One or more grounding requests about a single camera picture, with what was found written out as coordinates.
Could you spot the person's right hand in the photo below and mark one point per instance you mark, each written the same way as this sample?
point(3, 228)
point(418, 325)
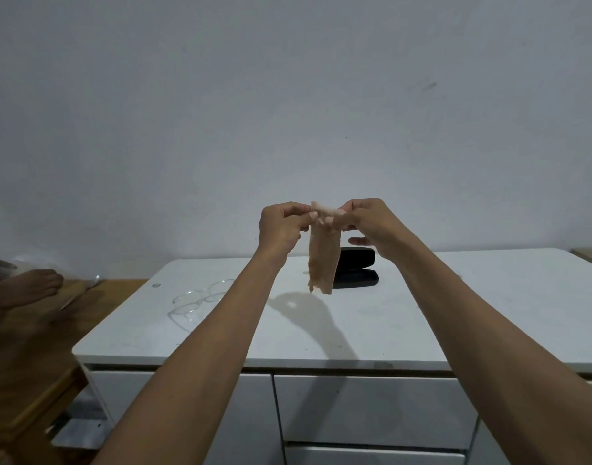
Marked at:
point(381, 222)

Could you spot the person's left hand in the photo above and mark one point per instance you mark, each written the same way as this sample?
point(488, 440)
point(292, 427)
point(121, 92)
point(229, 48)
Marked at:
point(279, 227)

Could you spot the black glasses case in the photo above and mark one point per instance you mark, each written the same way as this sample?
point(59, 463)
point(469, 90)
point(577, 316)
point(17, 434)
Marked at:
point(356, 268)

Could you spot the beige cleaning cloth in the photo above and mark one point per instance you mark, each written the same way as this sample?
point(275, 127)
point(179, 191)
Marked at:
point(323, 256)

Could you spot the clear frame eyeglasses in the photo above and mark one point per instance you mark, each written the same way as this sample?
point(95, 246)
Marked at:
point(199, 297)

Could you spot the person's left forearm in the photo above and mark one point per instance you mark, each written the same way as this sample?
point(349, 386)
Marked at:
point(194, 372)

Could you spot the person's right forearm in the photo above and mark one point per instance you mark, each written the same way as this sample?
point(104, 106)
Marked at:
point(499, 363)

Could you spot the white drawer cabinet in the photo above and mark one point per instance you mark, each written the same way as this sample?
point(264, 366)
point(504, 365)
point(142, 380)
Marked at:
point(373, 411)

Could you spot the small silver object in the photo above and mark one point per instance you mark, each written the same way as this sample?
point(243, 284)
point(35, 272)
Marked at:
point(93, 281)

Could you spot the light wooden table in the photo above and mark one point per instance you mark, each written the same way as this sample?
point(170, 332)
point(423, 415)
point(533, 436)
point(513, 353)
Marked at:
point(591, 257)

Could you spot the dark wooden table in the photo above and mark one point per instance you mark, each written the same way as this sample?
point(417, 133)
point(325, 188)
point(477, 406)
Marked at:
point(29, 363)

